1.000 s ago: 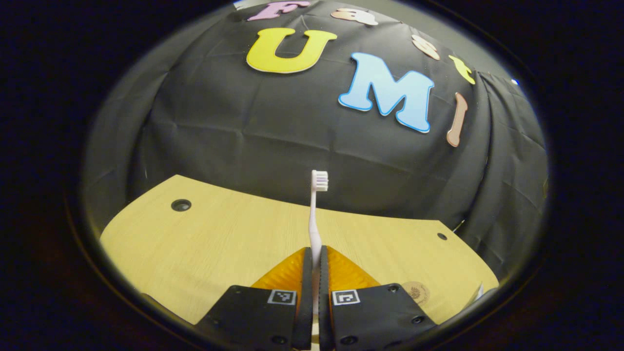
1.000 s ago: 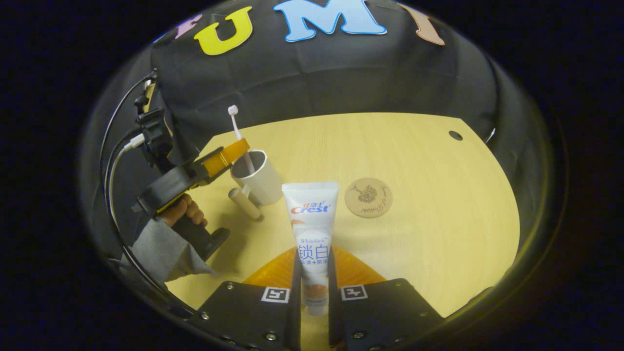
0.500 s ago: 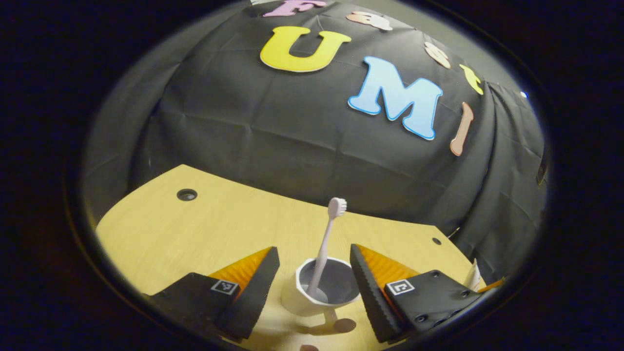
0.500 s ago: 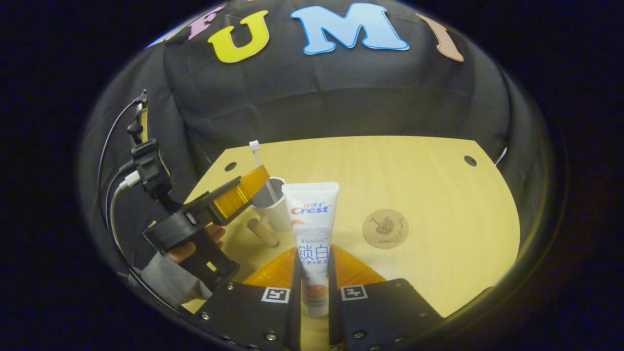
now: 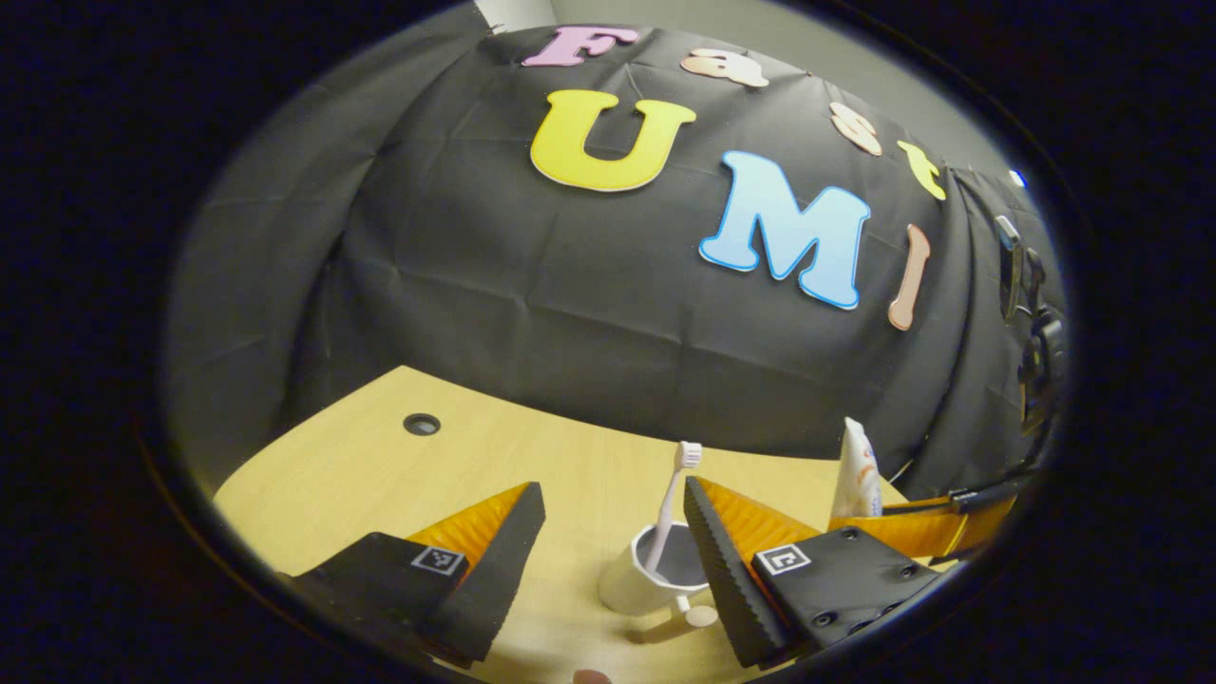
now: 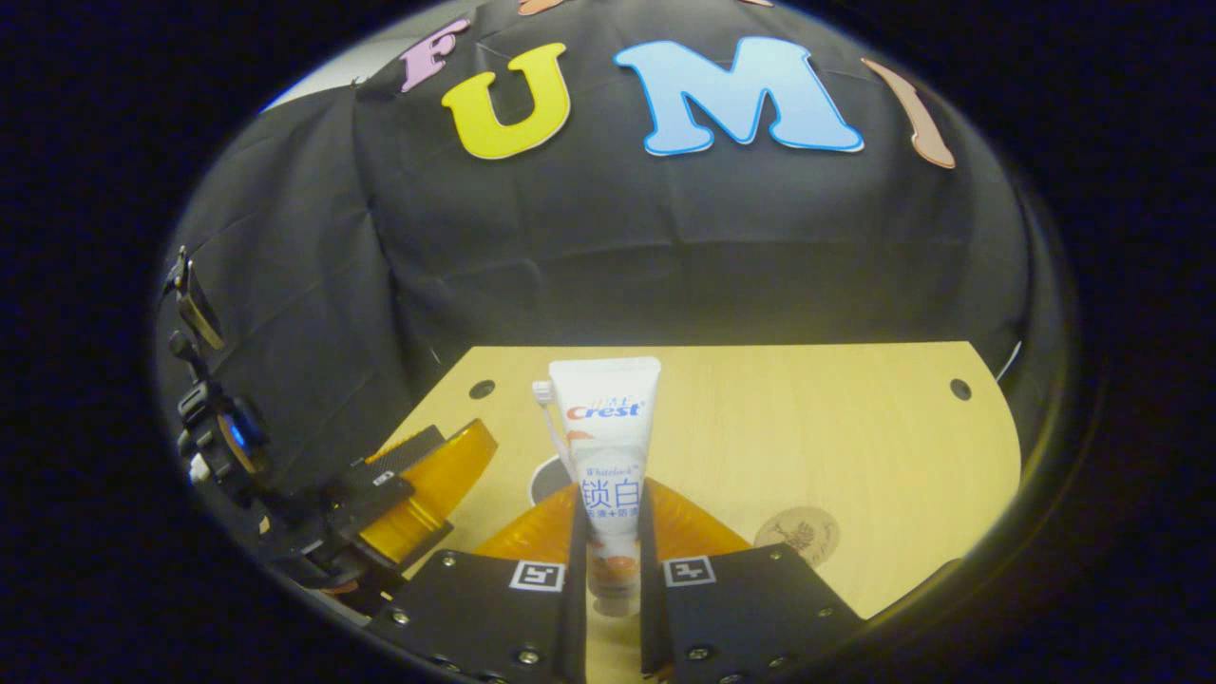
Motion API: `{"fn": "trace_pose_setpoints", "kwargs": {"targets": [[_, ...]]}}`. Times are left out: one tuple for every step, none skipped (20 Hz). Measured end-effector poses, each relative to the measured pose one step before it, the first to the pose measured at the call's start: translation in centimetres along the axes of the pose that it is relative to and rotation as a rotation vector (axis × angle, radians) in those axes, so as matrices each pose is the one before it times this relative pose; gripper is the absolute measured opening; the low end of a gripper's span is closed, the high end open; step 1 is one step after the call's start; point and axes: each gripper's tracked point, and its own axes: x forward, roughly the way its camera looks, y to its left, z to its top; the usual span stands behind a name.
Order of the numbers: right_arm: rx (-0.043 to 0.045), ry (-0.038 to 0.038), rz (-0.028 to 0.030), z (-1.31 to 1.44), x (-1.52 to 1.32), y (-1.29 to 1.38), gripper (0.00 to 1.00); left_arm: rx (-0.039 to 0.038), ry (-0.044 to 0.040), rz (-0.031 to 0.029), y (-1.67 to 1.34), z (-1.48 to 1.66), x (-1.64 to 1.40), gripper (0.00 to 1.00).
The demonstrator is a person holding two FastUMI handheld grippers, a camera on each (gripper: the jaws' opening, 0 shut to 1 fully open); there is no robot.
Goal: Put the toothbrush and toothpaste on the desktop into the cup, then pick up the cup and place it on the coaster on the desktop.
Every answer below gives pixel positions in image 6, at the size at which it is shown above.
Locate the black backdrop cloth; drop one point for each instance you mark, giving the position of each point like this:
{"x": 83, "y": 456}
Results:
{"x": 665, "y": 247}

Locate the round cork coaster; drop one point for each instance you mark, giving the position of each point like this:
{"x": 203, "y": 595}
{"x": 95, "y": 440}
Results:
{"x": 803, "y": 534}

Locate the light wooden desktop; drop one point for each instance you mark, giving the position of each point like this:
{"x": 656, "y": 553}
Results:
{"x": 807, "y": 427}

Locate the white cup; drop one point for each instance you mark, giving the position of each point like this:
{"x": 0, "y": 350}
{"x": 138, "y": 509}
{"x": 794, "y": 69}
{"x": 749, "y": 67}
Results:
{"x": 546, "y": 483}

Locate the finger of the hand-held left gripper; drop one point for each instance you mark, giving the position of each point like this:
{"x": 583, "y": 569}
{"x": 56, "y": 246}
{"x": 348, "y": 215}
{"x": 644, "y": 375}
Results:
{"x": 408, "y": 445}
{"x": 370, "y": 499}

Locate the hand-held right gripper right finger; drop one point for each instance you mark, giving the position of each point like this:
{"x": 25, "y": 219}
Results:
{"x": 750, "y": 608}

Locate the white toothpaste tube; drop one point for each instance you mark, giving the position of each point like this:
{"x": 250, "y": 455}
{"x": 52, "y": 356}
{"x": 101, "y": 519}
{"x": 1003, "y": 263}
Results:
{"x": 608, "y": 446}

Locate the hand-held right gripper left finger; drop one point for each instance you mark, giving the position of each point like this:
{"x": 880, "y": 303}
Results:
{"x": 475, "y": 608}

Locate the white toothbrush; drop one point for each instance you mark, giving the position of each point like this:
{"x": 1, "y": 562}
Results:
{"x": 542, "y": 391}

